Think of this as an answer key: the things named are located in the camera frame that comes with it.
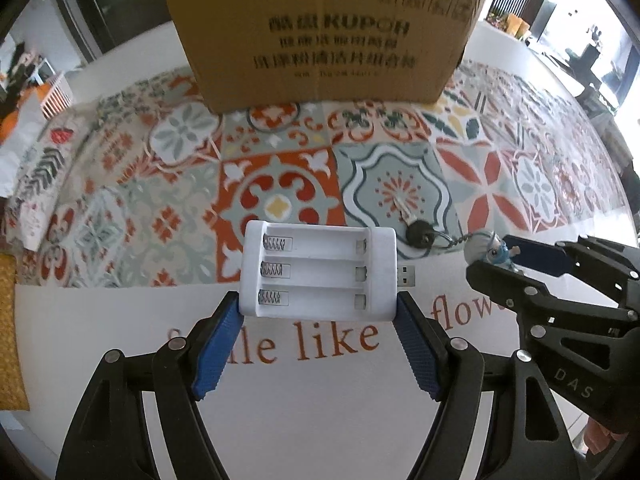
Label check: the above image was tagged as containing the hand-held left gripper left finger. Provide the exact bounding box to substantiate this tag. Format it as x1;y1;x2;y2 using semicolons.
55;291;245;480

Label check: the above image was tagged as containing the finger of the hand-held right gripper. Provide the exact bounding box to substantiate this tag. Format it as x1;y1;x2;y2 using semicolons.
465;255;638;328
502;233;640;283

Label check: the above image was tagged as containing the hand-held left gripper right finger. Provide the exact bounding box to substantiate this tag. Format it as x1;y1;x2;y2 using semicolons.
396;291;576;480

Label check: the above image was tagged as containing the grey blue figurine keychain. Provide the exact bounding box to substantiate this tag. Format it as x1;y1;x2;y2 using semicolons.
434;231;525;267

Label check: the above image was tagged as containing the key with black head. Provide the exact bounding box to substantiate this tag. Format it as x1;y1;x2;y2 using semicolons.
394;194;442;252

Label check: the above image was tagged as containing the white battery charger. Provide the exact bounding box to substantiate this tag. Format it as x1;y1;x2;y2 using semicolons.
237;220;419;322

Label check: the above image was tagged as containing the brown cardboard box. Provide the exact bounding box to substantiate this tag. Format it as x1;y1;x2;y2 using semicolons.
162;0;492;114

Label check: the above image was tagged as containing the person's right hand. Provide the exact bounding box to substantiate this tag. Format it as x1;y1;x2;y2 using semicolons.
581;416;630;457

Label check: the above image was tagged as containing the patterned tile-print table mat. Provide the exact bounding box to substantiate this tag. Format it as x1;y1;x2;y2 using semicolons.
12;57;640;480

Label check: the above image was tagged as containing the white low media console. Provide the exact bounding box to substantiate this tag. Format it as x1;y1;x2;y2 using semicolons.
475;19;586;98

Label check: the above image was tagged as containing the yellow woven mat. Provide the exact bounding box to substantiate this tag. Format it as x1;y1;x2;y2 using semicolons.
0;254;32;412

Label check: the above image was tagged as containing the white crumpled cloth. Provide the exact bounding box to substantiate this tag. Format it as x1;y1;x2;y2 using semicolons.
0;119;43;198

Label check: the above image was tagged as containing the white slatted fruit basket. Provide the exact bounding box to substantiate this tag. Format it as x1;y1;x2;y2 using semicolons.
39;72;76;120

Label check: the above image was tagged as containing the patterned floral tablecloth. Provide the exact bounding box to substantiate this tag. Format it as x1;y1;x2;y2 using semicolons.
60;12;640;221

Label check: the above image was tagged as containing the pile of oranges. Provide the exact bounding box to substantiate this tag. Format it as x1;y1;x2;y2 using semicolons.
0;84;51;142

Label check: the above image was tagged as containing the black glass-door cabinet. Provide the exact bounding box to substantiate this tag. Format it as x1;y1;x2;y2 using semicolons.
50;0;181;58

